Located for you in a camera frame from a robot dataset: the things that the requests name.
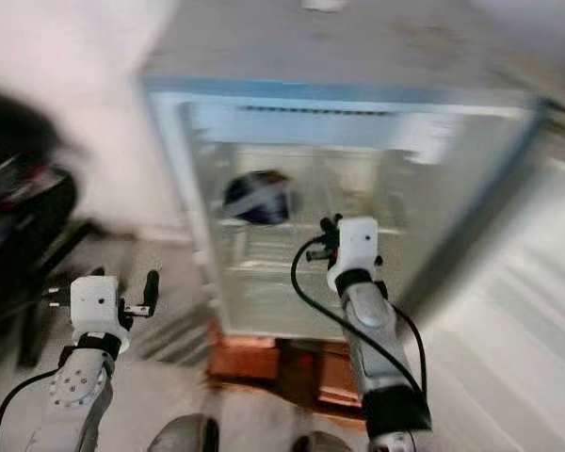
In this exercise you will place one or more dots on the dark blue round item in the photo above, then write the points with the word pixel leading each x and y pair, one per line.
pixel 259 198

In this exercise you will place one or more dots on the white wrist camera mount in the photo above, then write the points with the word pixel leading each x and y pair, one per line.
pixel 358 247
pixel 99 309

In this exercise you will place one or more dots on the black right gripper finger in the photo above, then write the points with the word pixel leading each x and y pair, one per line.
pixel 336 223
pixel 326 227

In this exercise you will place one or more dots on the grey robot leg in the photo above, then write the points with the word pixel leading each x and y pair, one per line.
pixel 184 435
pixel 323 443

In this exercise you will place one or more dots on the silver mini fridge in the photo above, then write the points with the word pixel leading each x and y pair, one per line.
pixel 320 56

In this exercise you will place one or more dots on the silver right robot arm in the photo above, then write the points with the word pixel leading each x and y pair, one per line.
pixel 367 315

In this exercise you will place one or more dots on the black office chair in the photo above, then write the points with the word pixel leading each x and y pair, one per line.
pixel 28 207

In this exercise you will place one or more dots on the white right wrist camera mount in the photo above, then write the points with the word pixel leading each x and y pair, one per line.
pixel 358 247

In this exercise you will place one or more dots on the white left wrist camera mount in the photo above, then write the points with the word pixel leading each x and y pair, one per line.
pixel 99 309

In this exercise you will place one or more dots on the red brick stack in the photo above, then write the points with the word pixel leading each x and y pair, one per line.
pixel 245 363

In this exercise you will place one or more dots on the grey robot left leg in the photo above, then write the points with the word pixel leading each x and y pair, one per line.
pixel 184 435

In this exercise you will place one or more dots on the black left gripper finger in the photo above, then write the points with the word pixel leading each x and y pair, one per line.
pixel 152 288

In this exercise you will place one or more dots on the grey robot right leg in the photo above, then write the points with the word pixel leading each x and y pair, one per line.
pixel 323 443

